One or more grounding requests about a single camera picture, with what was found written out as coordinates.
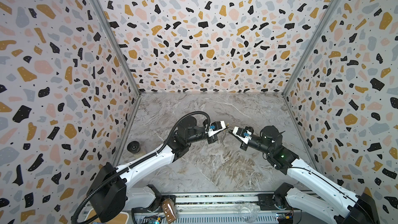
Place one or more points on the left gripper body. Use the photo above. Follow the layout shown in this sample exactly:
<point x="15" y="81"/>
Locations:
<point x="211" y="139"/>

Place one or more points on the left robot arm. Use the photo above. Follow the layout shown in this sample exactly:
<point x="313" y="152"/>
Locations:
<point x="113" y="189"/>

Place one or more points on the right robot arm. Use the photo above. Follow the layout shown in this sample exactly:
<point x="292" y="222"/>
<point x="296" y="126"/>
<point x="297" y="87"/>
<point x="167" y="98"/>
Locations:
<point x="332" y="203"/>

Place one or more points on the clear glass jar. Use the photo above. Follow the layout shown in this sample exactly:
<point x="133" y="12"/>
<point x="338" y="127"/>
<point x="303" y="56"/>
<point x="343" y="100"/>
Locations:
<point x="248" y="212"/>

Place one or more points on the black round lens cap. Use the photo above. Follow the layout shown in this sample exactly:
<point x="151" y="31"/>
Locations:
<point x="133" y="147"/>

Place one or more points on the brown circuit box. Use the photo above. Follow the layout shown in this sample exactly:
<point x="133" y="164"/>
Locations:
<point x="169" y="210"/>

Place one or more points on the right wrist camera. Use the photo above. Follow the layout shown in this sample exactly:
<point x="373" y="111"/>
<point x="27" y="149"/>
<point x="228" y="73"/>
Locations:
<point x="242" y="134"/>

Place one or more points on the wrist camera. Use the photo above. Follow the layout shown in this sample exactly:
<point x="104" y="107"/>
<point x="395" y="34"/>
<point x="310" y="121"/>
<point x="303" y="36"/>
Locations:
<point x="216" y="127"/>
<point x="242" y="134"/>

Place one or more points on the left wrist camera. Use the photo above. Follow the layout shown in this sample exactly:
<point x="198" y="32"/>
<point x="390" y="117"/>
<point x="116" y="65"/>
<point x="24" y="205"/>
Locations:
<point x="216" y="127"/>

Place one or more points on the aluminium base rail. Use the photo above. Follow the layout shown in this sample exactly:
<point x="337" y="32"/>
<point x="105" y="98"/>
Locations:
<point x="222" y="208"/>

